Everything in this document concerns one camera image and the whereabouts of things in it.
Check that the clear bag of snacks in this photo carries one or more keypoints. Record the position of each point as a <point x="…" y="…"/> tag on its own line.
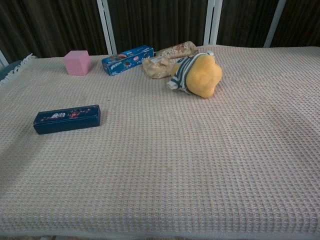
<point x="156" y="68"/>

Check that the yellow plush toy striped shirt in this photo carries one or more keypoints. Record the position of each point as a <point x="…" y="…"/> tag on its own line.
<point x="202" y="77"/>

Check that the brown white snack bar wrapper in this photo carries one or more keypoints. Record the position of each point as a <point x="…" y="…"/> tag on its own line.
<point x="177" y="50"/>

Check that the dark blue floral box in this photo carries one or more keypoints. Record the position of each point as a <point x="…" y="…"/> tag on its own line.
<point x="65" y="123"/>

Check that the beige waffle weave tablecloth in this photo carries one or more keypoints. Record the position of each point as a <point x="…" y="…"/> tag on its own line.
<point x="175" y="150"/>

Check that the white metal frame post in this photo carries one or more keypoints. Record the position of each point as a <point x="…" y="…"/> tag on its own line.
<point x="212" y="22"/>
<point x="107" y="25"/>
<point x="273" y="25"/>
<point x="3" y="59"/>

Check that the blue cookie box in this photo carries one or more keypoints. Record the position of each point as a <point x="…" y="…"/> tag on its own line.
<point x="125" y="61"/>

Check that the pink foam cube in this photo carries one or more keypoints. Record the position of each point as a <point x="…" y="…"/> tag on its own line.
<point x="76" y="62"/>

